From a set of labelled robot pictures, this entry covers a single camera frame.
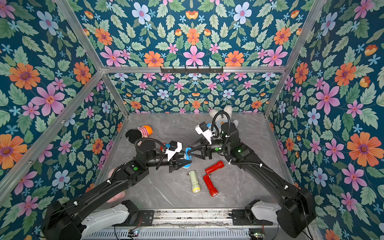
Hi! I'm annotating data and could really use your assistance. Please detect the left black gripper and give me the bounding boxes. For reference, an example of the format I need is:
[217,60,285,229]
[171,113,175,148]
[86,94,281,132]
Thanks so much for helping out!
[142,148,190,174]

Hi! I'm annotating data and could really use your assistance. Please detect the blue flashlight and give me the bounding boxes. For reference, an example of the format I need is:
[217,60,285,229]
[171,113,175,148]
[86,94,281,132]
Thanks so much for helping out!
[183,147,192,169]

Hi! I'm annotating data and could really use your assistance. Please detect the red flashlight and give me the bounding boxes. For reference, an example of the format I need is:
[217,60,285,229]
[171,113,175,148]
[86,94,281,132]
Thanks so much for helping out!
[203,175,219,197]
[205,161,225,175]

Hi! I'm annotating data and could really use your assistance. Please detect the pale green flashlight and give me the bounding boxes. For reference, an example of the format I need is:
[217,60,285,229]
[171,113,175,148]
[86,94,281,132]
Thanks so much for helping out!
[189,171,201,194]

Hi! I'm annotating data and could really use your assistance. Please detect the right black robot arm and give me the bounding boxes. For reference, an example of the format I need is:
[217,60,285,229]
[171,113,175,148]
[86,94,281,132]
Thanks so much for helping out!
[186,122,316,238]

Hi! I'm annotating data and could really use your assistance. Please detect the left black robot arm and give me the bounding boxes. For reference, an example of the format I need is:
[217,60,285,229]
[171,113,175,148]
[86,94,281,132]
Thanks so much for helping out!
[42,138,191,240]

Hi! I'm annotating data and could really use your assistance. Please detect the white bunny plush blue shirt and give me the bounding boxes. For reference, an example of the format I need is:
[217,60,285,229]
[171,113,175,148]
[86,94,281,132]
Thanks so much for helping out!
[209,105,239,130]

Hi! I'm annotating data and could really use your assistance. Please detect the black-haired striped plush doll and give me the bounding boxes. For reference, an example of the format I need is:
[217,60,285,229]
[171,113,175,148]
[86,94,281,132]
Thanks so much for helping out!
[125,125,153,144]

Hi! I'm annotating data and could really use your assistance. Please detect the pink pig plush striped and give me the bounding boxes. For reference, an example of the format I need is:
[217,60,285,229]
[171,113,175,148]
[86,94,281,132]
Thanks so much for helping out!
[107,168,126,203]

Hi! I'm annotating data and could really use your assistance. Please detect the white vent grille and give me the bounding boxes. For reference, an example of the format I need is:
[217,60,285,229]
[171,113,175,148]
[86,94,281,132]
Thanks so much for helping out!
[85,229,251,240]

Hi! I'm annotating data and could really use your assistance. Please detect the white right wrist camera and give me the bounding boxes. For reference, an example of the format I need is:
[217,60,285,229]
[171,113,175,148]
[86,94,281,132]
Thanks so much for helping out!
[195,122,215,145]

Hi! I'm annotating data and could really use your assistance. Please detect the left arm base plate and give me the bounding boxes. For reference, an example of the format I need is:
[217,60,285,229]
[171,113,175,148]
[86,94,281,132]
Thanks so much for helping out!
[117,210,155,228]

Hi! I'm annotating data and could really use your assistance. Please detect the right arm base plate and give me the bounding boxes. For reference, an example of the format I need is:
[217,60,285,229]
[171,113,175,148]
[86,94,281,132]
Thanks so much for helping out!
[228,209,274,226]

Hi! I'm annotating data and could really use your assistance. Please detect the black hook rail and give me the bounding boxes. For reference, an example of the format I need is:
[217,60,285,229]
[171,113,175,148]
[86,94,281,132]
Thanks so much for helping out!
[160,67,224,74]

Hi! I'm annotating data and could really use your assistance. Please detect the aluminium frame corner post left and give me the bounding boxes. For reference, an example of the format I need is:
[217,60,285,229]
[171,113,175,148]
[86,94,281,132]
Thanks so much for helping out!
[56,1,129,119]

